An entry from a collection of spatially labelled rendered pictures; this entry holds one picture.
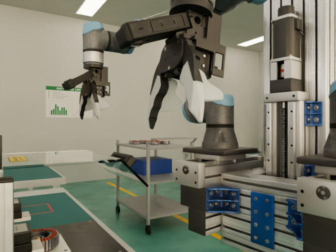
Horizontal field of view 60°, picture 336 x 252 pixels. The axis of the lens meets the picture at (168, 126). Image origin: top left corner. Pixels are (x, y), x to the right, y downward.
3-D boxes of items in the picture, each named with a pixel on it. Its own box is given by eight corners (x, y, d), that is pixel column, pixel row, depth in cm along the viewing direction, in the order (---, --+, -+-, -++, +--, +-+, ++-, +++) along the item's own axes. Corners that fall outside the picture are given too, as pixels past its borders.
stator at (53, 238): (56, 236, 91) (56, 224, 91) (61, 250, 81) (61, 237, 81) (16, 243, 85) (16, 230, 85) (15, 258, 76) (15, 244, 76)
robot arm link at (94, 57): (88, 49, 102) (78, 54, 108) (88, 62, 102) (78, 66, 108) (107, 53, 107) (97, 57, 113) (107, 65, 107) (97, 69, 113)
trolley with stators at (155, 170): (155, 206, 410) (155, 134, 411) (198, 227, 324) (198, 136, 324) (114, 212, 380) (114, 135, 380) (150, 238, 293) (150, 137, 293)
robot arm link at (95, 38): (108, 22, 107) (85, 18, 102) (109, 52, 107) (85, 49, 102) (101, 28, 113) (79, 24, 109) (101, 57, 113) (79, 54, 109)
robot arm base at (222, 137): (217, 145, 133) (217, 124, 133) (245, 147, 121) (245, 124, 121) (194, 147, 123) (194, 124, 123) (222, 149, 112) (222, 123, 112)
